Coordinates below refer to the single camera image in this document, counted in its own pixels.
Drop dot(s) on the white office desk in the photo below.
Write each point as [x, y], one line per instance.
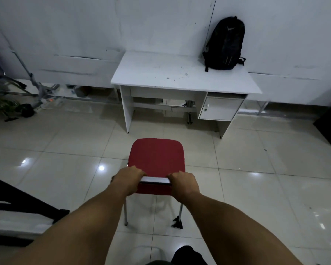
[182, 77]

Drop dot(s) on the green plant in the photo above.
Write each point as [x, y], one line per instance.
[1, 103]

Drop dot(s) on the person's right forearm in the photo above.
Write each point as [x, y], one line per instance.
[231, 231]

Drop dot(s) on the metal stand frame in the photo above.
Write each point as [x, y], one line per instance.
[22, 77]

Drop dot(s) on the person's right hand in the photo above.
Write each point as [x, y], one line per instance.
[182, 185]

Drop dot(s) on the person's left hand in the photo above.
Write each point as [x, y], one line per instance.
[126, 180]

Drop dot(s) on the black and white furniture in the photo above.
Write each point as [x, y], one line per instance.
[13, 209]

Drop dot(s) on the person's left fingers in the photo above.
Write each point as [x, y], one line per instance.
[139, 172]

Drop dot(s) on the black backpack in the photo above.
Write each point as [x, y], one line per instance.
[226, 44]

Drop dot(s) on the person's right fingers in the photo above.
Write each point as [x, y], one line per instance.
[174, 176]

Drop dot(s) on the black bag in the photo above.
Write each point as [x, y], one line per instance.
[26, 110]

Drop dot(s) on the red metal-frame chair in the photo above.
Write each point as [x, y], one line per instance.
[156, 160]

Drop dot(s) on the white power strip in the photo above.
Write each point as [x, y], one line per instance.
[45, 103]

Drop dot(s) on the person's left forearm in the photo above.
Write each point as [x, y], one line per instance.
[80, 231]

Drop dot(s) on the black panel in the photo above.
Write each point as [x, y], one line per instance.
[329, 125]

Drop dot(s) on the person's dark clothing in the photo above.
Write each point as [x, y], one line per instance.
[186, 256]

